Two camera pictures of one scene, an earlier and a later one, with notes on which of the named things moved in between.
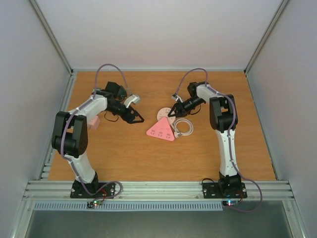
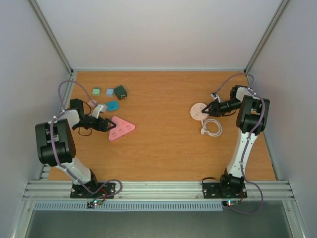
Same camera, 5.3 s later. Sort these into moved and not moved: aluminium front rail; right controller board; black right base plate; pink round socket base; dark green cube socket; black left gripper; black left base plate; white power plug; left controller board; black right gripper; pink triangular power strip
Moved: black right gripper; black left gripper; white power plug; pink triangular power strip; pink round socket base
Not moved: right controller board; left controller board; black left base plate; black right base plate; aluminium front rail; dark green cube socket
